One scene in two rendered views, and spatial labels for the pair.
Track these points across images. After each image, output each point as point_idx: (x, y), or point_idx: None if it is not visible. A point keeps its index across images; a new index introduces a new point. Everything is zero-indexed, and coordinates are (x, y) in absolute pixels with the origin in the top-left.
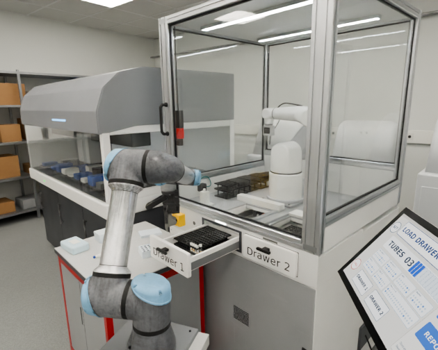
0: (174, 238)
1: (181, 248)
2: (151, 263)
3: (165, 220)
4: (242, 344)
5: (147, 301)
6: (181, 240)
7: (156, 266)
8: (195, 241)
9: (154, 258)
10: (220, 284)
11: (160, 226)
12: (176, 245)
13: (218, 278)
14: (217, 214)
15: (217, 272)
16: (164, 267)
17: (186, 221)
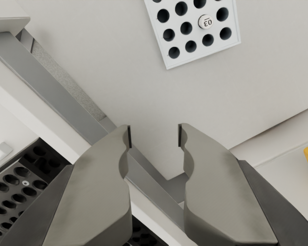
0: (10, 166)
1: (3, 164)
2: (79, 2)
3: (40, 198)
4: (112, 129)
5: None
6: (0, 188)
7: (55, 26)
8: None
9: (124, 13)
10: (138, 152)
11: None
12: (26, 147)
13: (142, 155)
14: None
15: (144, 162)
16: (53, 58)
17: None
